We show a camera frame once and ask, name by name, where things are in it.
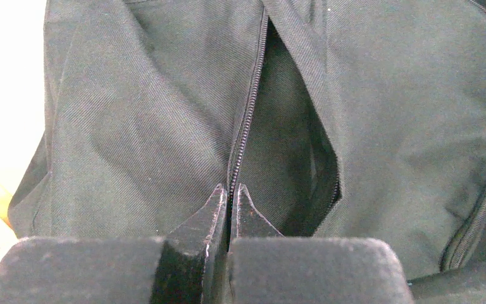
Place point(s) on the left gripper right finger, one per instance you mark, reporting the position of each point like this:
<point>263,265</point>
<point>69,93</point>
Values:
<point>267,267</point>

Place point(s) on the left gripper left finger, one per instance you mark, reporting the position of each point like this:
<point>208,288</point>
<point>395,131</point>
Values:
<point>186,266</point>

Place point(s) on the black student backpack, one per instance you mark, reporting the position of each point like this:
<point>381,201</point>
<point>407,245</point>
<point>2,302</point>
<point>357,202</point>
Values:
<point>343,119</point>

